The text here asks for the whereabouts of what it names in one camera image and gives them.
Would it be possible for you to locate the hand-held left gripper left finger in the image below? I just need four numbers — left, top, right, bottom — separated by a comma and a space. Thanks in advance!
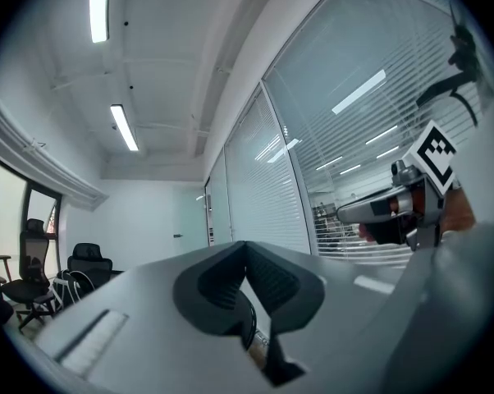
172, 239, 252, 338

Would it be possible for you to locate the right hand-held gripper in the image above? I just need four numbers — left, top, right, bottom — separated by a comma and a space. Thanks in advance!
336, 119, 462, 254

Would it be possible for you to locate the ceiling light strip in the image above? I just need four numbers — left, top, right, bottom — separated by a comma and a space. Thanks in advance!
109, 103, 140, 152
89, 0, 111, 44

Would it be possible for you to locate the person's right forearm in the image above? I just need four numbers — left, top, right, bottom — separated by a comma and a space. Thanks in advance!
440, 186, 478, 234

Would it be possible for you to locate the white curtain box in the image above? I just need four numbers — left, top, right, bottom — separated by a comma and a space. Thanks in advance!
0, 78, 110, 213

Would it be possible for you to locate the black padded office chair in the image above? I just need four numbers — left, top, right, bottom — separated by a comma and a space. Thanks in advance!
52, 242, 114, 315

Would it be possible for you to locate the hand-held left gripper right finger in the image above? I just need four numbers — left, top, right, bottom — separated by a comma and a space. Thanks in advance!
245, 239, 327, 387

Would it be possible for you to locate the person's white shirt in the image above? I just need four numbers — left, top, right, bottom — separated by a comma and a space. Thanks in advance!
388, 215, 494, 385

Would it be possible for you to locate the black backpack white trim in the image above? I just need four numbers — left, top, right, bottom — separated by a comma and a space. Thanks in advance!
51, 269, 96, 314

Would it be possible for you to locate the black mesh office chair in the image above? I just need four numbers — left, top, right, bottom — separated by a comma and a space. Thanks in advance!
0, 218, 58, 332

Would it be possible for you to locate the black head camera mount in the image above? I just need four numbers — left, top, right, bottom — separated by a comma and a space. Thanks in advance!
414, 1, 494, 129

